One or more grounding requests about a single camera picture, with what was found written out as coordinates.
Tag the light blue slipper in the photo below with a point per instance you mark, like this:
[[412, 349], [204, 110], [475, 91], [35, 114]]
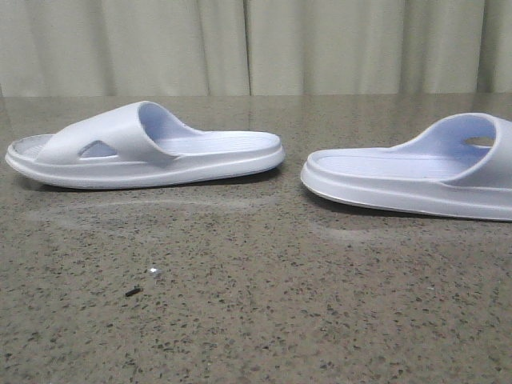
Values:
[[458, 167], [140, 145]]

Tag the small black debris piece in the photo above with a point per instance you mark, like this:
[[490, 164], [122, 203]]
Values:
[[134, 291]]

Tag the beige curtain backdrop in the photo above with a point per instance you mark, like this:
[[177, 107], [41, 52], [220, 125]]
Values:
[[130, 48]]

